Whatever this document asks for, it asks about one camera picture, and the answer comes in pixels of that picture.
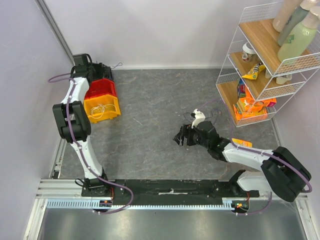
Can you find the white thin cable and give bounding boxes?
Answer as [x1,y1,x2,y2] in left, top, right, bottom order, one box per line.
[89,102,116,119]

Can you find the purple thin cable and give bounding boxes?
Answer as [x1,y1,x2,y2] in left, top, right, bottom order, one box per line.
[183,107,223,125]

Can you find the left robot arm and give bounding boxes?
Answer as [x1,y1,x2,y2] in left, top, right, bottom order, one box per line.
[52,53,112,197]

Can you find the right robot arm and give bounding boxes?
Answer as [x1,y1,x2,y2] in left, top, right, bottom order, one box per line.
[173,121,312,202]

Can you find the black plastic bin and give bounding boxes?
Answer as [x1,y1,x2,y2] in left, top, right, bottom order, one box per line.
[92,62,115,82]

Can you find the red plastic bin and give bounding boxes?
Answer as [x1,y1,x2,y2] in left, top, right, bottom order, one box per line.
[84,78,117,99]

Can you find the yellow plastic bin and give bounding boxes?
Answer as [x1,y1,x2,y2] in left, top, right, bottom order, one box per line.
[84,94,121,124]

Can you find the green orange box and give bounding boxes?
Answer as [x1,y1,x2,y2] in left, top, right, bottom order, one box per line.
[232,138,253,148]

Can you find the orange snack boxes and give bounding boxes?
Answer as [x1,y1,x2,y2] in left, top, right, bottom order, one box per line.
[233,88,277,121]

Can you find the colourful small carton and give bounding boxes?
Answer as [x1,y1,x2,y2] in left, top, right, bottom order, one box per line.
[237,77,247,99]

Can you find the yellow snack bag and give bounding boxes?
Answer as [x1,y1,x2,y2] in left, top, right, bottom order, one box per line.
[241,62,266,80]

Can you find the paper coffee cup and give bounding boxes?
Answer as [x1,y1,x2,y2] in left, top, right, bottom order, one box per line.
[241,42,256,62]

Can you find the small white bottle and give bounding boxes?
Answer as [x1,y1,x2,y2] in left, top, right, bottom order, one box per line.
[265,70,293,85]

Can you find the green lotion bottle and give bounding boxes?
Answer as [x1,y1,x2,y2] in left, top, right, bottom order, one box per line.
[277,6,320,65]

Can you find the beige bottle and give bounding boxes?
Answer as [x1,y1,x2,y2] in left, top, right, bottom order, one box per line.
[272,0,302,33]

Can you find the grey green bottle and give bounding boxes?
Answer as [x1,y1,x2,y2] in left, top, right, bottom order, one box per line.
[277,0,319,46]

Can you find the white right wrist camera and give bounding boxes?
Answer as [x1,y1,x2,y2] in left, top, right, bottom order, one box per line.
[191,108,206,129]

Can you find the white wire shelf rack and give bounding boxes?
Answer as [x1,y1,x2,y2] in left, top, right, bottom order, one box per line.
[216,2,320,127]

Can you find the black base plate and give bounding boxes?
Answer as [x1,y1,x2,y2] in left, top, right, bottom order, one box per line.
[81,179,260,206]

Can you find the slotted cable duct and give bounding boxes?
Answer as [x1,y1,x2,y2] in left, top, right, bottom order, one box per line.
[46,197,238,210]

